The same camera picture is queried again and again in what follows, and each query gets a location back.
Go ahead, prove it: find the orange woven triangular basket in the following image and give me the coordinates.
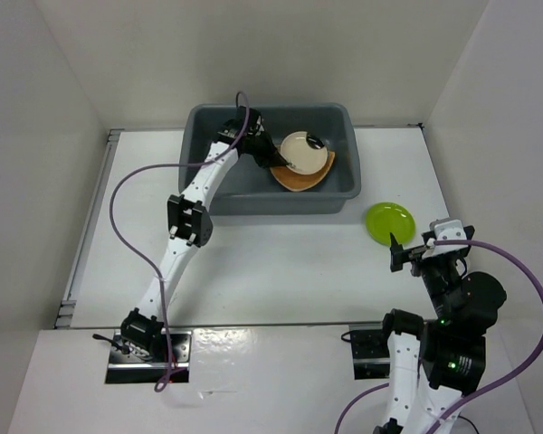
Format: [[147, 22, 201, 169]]
[[270, 151, 336, 193]]

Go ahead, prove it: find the cream plate with black mark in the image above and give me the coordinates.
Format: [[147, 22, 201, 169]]
[[279, 131, 329, 175]]

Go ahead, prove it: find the green round plate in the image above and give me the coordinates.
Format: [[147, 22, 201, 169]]
[[365, 202, 416, 247]]

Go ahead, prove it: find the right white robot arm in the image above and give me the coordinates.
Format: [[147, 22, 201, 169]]
[[374, 240, 507, 433]]

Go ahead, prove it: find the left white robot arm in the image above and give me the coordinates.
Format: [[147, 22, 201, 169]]
[[120, 106, 286, 363]]

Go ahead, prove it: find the grey plastic bin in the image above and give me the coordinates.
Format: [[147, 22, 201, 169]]
[[180, 102, 361, 216]]

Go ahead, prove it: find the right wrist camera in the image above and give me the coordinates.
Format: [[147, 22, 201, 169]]
[[422, 219, 469, 259]]

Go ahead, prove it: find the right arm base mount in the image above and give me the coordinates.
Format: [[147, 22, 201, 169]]
[[340, 323, 390, 381]]

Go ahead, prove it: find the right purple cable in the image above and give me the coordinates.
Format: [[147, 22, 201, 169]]
[[334, 240, 543, 434]]

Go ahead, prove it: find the aluminium table edge rail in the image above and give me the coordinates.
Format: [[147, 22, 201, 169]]
[[53, 128, 123, 329]]

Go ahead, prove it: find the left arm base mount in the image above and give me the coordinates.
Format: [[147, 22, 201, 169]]
[[91, 330, 192, 384]]

